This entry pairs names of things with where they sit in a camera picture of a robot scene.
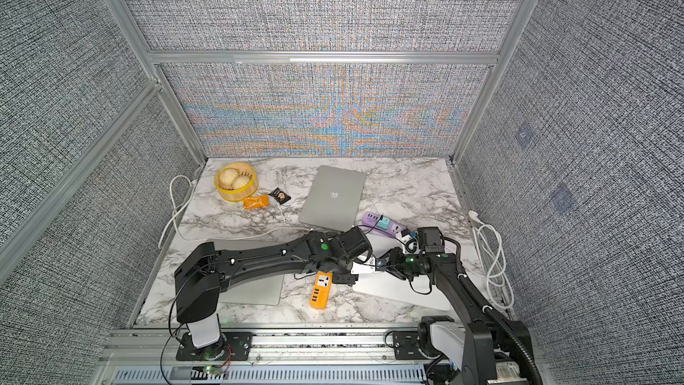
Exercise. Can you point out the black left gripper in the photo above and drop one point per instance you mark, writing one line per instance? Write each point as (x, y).
(346, 281)

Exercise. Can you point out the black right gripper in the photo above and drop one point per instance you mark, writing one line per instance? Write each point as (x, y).
(394, 264)

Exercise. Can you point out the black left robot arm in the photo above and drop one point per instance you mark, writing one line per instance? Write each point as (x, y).
(208, 271)

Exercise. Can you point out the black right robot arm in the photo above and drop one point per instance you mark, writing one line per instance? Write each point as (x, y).
(484, 338)

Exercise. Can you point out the right silver apple laptop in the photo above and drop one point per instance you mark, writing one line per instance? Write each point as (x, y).
(418, 292)

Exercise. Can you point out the teal charger on purple strip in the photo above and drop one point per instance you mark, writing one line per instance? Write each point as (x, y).
(383, 223)

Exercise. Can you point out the rear grey laptop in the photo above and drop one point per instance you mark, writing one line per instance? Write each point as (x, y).
(333, 199)

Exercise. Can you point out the left silver laptop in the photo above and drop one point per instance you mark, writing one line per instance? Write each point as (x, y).
(262, 291)

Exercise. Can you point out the orange power strip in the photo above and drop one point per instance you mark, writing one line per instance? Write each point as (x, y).
(321, 291)

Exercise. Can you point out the black snack packet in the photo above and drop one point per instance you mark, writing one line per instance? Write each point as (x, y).
(279, 196)

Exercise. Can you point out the orange snack packet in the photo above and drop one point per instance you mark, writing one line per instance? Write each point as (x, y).
(256, 202)

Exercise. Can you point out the right steamed bun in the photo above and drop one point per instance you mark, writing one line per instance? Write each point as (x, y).
(240, 182)

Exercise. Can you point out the steamed bun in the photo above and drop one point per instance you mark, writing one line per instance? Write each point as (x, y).
(227, 176)
(240, 182)

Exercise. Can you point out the yellow bamboo steamer basket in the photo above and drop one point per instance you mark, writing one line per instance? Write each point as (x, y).
(230, 195)

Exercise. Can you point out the left steamed bun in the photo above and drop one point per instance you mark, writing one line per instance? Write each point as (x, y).
(227, 176)

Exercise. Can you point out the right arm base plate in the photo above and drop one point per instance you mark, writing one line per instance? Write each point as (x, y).
(406, 345)

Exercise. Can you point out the white vented cable duct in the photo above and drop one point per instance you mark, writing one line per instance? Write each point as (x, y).
(274, 374)

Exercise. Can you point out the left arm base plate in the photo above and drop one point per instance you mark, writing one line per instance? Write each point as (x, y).
(235, 346)

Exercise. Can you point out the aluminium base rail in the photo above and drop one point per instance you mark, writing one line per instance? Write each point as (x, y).
(290, 344)

